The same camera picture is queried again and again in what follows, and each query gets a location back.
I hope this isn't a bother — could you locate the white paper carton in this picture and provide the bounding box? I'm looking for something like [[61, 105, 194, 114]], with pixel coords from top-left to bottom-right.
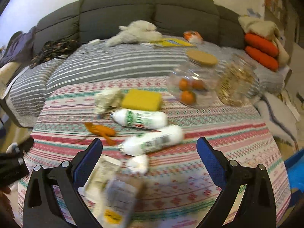
[[78, 155, 122, 202]]

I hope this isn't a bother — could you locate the orange peel wrapper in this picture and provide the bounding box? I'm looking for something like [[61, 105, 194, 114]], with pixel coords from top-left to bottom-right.
[[85, 123, 116, 146]]

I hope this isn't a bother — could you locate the blue white small carton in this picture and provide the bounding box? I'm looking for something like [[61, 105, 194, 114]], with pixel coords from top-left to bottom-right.
[[95, 174, 145, 227]]

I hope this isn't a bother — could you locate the white tissue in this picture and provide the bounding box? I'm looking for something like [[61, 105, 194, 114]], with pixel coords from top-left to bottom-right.
[[94, 87, 124, 115]]

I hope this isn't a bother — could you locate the white milk bottle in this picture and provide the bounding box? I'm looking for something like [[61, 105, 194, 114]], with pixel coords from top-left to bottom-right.
[[110, 109, 168, 130], [119, 125, 184, 156]]

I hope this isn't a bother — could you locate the yellow sponge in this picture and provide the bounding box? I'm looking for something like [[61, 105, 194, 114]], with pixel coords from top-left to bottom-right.
[[121, 89, 162, 111]]

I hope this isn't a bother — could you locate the person hand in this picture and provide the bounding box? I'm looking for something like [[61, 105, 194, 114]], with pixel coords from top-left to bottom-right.
[[0, 186, 14, 227]]

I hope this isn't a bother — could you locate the blue plastic stool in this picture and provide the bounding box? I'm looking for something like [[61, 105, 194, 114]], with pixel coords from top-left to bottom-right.
[[284, 148, 304, 192]]

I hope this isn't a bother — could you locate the cream pillow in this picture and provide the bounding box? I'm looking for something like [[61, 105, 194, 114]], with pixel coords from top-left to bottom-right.
[[0, 62, 29, 100]]

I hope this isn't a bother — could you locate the grey floor cushion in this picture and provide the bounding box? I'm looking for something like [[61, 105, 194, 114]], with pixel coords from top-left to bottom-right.
[[254, 92, 298, 146]]

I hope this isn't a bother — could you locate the purple jacket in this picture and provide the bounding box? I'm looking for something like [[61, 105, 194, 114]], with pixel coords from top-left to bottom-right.
[[1, 26, 36, 67]]

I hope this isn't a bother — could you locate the dark plaid shirt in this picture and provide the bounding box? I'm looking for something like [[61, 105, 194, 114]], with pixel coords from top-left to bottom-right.
[[30, 39, 81, 68]]

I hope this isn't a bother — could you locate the patterned tablecloth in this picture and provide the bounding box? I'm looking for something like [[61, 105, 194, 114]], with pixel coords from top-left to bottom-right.
[[25, 77, 291, 227]]

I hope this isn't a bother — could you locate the white charger adapter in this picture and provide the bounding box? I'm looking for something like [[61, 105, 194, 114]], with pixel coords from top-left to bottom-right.
[[89, 39, 101, 44]]

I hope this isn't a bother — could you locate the plastic jar of snacks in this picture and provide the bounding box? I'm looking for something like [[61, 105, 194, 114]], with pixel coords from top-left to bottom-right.
[[215, 54, 256, 107]]

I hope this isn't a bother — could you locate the orange tangerine front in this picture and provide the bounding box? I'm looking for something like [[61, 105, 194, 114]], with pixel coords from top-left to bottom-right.
[[180, 90, 196, 105]]

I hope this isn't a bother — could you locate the orange tangerine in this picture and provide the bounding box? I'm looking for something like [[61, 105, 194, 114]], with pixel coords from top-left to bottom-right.
[[192, 79, 205, 91], [180, 90, 196, 105], [179, 78, 191, 91]]

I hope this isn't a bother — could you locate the orange tangerine right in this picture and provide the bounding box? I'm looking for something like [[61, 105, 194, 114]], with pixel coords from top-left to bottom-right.
[[192, 79, 205, 91]]

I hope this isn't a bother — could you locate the glass jar with cork lid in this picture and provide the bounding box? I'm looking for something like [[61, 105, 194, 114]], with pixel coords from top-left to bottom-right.
[[167, 49, 219, 108]]

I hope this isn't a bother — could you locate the orange tangerine left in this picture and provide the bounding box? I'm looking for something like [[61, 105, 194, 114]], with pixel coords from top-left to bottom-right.
[[179, 78, 191, 91]]

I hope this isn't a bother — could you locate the lower orange cushion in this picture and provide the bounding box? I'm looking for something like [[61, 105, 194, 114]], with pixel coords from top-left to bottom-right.
[[245, 46, 279, 72]]

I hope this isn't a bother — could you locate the orange cushion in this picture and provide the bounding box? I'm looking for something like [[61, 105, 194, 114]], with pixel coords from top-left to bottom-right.
[[245, 46, 279, 72], [245, 33, 279, 58]]

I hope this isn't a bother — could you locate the grey striped sofa cover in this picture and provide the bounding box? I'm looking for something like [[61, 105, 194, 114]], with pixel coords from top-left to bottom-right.
[[4, 36, 286, 128]]

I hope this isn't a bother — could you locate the white plush toy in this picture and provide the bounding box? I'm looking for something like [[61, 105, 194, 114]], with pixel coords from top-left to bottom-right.
[[106, 20, 163, 47]]

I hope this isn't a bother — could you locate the upper orange cushion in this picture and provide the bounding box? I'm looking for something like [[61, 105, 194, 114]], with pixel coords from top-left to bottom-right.
[[245, 33, 279, 58]]

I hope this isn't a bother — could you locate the yellow book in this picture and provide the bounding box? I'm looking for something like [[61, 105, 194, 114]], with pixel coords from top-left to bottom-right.
[[149, 38, 196, 47]]

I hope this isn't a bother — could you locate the beige blanket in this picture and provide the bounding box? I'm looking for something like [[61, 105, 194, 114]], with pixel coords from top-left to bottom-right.
[[238, 16, 290, 68]]

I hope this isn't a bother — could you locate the orange snack packet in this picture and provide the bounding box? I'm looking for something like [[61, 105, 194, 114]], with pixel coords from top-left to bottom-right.
[[183, 31, 203, 44]]

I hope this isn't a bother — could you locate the dark grey sofa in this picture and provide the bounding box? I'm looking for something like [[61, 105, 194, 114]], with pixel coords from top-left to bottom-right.
[[32, 0, 245, 55]]

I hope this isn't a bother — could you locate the bookshelf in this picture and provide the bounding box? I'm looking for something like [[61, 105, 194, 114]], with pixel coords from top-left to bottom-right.
[[264, 0, 303, 44]]

